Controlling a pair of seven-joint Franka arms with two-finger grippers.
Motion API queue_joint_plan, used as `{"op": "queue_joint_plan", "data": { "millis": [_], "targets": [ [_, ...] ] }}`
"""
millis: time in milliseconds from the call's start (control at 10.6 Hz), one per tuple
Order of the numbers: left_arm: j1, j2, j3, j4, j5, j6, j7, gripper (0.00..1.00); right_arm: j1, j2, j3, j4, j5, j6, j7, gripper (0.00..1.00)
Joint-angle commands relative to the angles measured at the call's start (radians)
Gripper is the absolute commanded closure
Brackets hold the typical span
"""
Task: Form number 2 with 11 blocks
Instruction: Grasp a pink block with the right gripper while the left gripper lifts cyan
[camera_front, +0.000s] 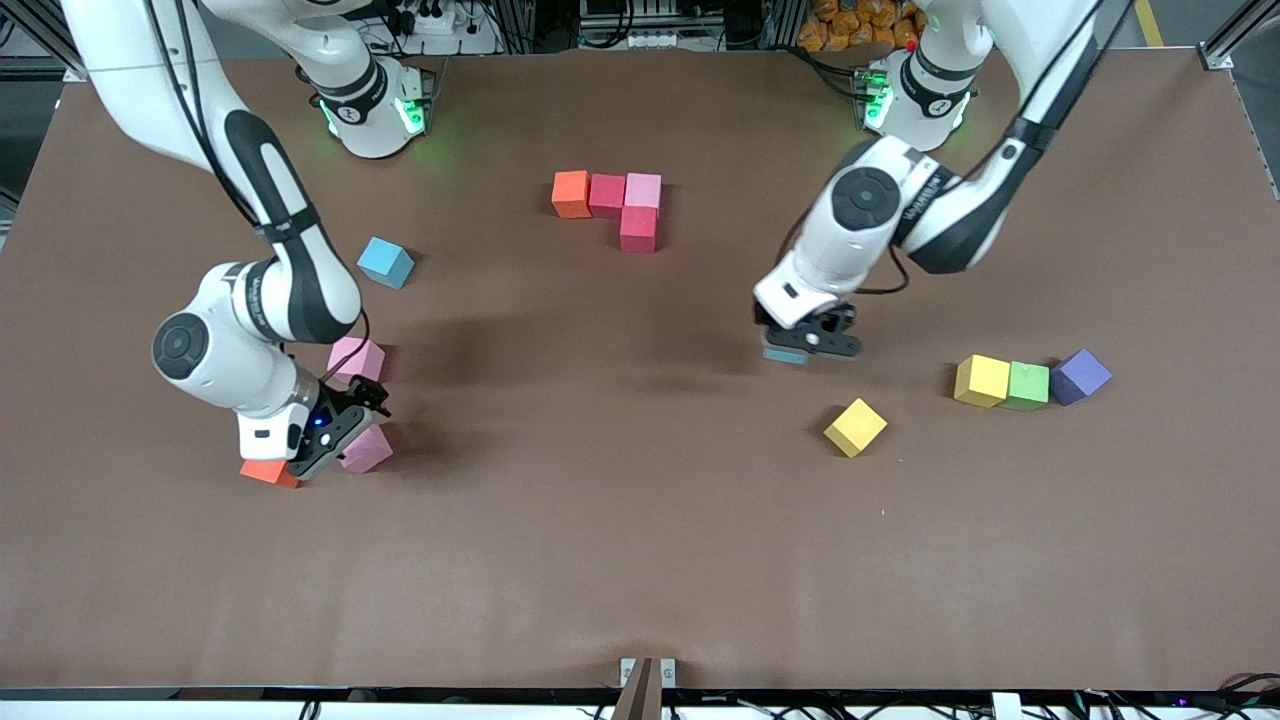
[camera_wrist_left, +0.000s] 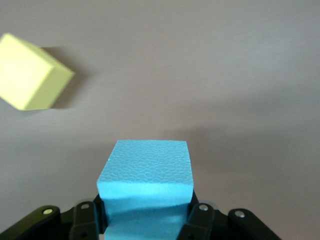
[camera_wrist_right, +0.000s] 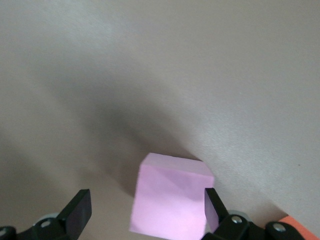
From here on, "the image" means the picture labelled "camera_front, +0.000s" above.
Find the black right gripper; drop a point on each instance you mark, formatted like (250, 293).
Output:
(356, 397)

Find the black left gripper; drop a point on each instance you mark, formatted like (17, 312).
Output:
(759, 314)

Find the pink foam cube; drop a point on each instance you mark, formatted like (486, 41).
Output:
(643, 190)
(355, 355)
(372, 452)

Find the light blue foam cube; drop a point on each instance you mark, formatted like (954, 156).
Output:
(385, 262)
(785, 356)

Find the crimson foam cube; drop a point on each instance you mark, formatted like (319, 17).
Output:
(638, 230)
(607, 195)

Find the orange foam cube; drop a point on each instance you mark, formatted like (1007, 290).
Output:
(262, 471)
(571, 193)

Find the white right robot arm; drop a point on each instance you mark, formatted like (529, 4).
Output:
(230, 370)

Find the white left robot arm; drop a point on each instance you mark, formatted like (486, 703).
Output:
(830, 260)

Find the yellow foam cube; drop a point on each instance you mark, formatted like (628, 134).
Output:
(855, 427)
(982, 381)

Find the green foam cube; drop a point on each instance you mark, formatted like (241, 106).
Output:
(1028, 387)

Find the purple foam cube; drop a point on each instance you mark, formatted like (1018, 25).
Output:
(1080, 377)

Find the paper table cover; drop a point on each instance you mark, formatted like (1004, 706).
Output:
(640, 560)

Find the pile of orange objects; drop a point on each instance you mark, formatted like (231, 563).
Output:
(860, 25)

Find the white power strip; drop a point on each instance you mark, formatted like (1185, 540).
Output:
(432, 20)
(650, 40)

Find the metal mounting bracket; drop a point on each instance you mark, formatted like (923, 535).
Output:
(647, 675)

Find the aluminium frame profile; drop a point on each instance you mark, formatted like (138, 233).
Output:
(30, 30)
(1235, 35)

